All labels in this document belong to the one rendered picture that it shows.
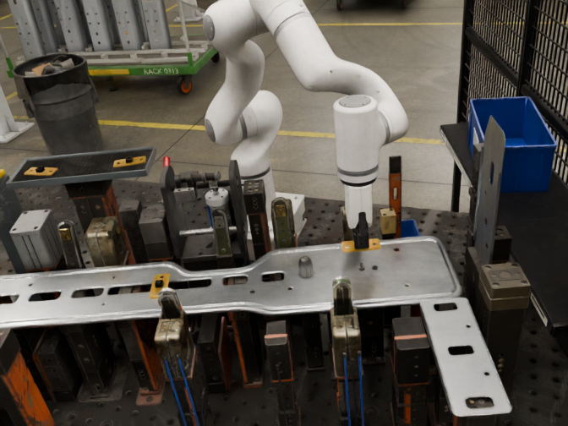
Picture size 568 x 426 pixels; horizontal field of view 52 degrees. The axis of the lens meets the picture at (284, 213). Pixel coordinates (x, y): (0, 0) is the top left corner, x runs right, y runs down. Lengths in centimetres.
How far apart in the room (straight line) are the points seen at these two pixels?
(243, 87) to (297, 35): 40
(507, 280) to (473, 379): 23
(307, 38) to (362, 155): 26
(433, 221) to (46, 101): 290
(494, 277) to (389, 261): 25
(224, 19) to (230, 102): 30
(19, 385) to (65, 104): 301
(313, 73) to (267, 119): 56
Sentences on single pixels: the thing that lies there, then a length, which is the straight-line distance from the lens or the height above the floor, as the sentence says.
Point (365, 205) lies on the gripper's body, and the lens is 118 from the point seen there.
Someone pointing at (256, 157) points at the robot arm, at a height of 105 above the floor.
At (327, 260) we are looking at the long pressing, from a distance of 136.
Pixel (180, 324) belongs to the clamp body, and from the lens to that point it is 120.
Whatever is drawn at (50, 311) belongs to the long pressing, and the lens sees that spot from 142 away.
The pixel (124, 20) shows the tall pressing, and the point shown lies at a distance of 583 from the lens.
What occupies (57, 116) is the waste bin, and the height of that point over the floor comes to 42.
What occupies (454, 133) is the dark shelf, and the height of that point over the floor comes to 103.
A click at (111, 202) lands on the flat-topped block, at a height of 104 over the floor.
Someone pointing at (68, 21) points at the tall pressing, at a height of 60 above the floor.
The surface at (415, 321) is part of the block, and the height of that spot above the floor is 98.
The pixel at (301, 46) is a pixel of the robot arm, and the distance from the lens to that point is 118.
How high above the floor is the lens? 184
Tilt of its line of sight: 33 degrees down
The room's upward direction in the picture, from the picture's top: 7 degrees counter-clockwise
